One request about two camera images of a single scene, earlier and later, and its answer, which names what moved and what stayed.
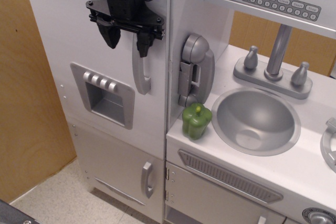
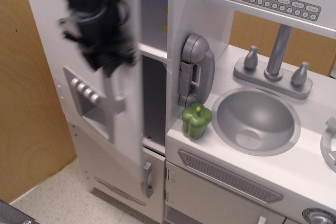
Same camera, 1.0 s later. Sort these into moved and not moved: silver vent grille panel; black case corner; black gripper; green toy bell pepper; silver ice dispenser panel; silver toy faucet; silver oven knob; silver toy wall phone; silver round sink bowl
Moved: black gripper; silver ice dispenser panel
Not moved: silver toy faucet; silver toy wall phone; silver oven knob; green toy bell pepper; silver round sink bowl; black case corner; silver vent grille panel
